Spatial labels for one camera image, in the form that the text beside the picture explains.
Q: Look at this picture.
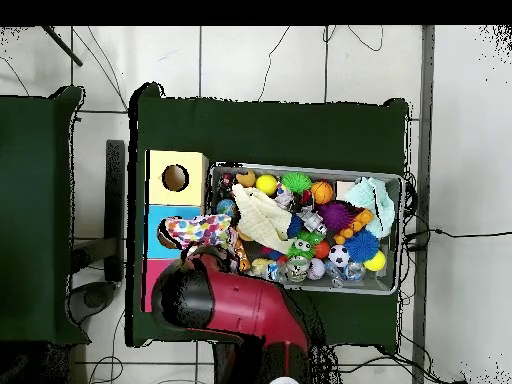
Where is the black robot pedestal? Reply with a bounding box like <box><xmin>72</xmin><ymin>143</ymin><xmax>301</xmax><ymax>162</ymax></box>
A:
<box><xmin>211</xmin><ymin>341</ymin><xmax>273</xmax><ymax>384</ymax></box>

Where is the mint green cloth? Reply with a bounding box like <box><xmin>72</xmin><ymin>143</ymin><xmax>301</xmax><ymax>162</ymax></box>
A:
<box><xmin>344</xmin><ymin>176</ymin><xmax>396</xmax><ymax>239</ymax></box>

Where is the black power cable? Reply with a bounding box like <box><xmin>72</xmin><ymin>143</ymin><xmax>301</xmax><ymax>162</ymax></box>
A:
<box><xmin>403</xmin><ymin>227</ymin><xmax>512</xmax><ymax>251</ymax></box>

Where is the cream knitted cloth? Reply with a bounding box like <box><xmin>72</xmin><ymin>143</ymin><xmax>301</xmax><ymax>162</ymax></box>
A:
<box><xmin>231</xmin><ymin>183</ymin><xmax>299</xmax><ymax>254</ymax></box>

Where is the purple spiky ball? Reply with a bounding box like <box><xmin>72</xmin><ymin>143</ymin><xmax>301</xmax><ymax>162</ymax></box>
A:
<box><xmin>317</xmin><ymin>200</ymin><xmax>355</xmax><ymax>232</ymax></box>

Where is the green spiky rubber ball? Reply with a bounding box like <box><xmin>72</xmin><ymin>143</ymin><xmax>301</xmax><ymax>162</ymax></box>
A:
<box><xmin>280</xmin><ymin>171</ymin><xmax>313</xmax><ymax>196</ymax></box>

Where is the dark green tablecloth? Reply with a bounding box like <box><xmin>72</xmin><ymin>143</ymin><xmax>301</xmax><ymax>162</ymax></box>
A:
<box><xmin>0</xmin><ymin>85</ymin><xmax>91</xmax><ymax>345</ymax></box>
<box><xmin>125</xmin><ymin>81</ymin><xmax>411</xmax><ymax>353</ymax></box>

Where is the silver mesh bin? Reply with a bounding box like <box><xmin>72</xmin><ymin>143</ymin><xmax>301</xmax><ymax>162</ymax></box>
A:
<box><xmin>202</xmin><ymin>161</ymin><xmax>405</xmax><ymax>296</ymax></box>

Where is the dark metal rod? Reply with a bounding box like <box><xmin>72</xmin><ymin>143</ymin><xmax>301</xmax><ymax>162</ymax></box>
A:
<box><xmin>41</xmin><ymin>25</ymin><xmax>84</xmax><ymax>68</ymax></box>

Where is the orange toy basketball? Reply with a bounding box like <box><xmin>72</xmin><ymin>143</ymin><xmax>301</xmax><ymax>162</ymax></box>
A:
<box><xmin>310</xmin><ymin>180</ymin><xmax>334</xmax><ymax>205</ymax></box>

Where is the smooth yellow ball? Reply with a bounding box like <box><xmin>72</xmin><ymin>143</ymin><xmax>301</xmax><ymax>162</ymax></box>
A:
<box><xmin>255</xmin><ymin>174</ymin><xmax>278</xmax><ymax>197</ymax></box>

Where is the wooden box with three holes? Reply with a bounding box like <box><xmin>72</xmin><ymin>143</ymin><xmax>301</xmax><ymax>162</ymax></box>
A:
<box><xmin>140</xmin><ymin>149</ymin><xmax>210</xmax><ymax>314</ymax></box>

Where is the small soccer ball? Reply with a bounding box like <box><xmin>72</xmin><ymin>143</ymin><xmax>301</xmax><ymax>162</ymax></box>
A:
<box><xmin>328</xmin><ymin>244</ymin><xmax>351</xmax><ymax>268</ymax></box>

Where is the blue spiky rubber ball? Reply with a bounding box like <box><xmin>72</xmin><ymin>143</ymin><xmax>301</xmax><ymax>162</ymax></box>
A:
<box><xmin>343</xmin><ymin>228</ymin><xmax>380</xmax><ymax>264</ymax></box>

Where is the blue globe ball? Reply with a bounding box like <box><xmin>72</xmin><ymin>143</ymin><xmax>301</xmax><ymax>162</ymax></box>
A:
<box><xmin>215</xmin><ymin>198</ymin><xmax>237</xmax><ymax>219</ymax></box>

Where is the colourful dotted cloth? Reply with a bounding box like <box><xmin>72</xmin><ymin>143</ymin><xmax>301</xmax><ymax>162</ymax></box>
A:
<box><xmin>159</xmin><ymin>213</ymin><xmax>239</xmax><ymax>261</ymax></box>

